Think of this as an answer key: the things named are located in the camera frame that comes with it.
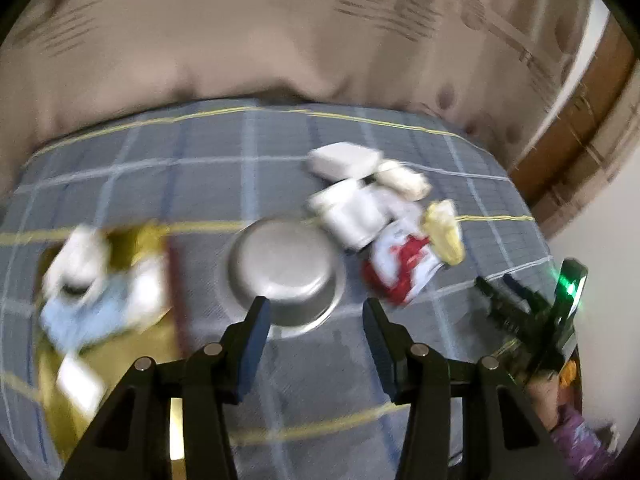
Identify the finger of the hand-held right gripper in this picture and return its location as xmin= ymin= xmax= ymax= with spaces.
xmin=502 ymin=274 xmax=553 ymax=318
xmin=475 ymin=277 xmax=538 ymax=348

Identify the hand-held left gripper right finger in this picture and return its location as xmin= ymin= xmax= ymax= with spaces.
xmin=361 ymin=298 xmax=576 ymax=480

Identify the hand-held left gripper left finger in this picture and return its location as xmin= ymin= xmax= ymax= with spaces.
xmin=60 ymin=296 xmax=273 ymax=480

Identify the yellow cloth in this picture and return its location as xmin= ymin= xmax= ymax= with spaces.
xmin=422 ymin=199 xmax=467 ymax=267

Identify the red white star cloth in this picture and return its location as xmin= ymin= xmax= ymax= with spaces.
xmin=362 ymin=220 xmax=447 ymax=307

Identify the gold tin tray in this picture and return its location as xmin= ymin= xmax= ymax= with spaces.
xmin=35 ymin=225 xmax=187 ymax=466

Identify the person's right forearm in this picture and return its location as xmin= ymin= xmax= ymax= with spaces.
xmin=547 ymin=402 xmax=623 ymax=480

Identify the person's right hand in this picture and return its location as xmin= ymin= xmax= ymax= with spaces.
xmin=527 ymin=367 xmax=576 ymax=433

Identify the metal bowl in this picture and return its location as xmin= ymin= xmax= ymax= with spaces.
xmin=220 ymin=217 xmax=347 ymax=336

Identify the light blue cloth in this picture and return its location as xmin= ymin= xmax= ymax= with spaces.
xmin=40 ymin=260 xmax=169 ymax=352

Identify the cream rolled cloth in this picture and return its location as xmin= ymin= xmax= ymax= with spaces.
xmin=375 ymin=159 xmax=432 ymax=199

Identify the small white pack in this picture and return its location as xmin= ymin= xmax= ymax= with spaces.
xmin=306 ymin=180 xmax=362 ymax=217

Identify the white paper card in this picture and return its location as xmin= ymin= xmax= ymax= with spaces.
xmin=54 ymin=354 xmax=107 ymax=412

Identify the grey plaid bed sheet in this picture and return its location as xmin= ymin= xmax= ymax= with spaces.
xmin=0 ymin=100 xmax=566 ymax=480

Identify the white fluffy sock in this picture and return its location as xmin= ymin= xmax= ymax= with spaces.
xmin=42 ymin=226 xmax=112 ymax=302

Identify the white tissue pack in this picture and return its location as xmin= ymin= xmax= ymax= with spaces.
xmin=306 ymin=142 xmax=382 ymax=182

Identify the beige patterned curtain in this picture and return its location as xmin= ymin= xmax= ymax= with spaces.
xmin=0 ymin=0 xmax=603 ymax=171

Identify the wooden door frame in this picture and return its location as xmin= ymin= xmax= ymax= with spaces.
xmin=510 ymin=5 xmax=640 ymax=241

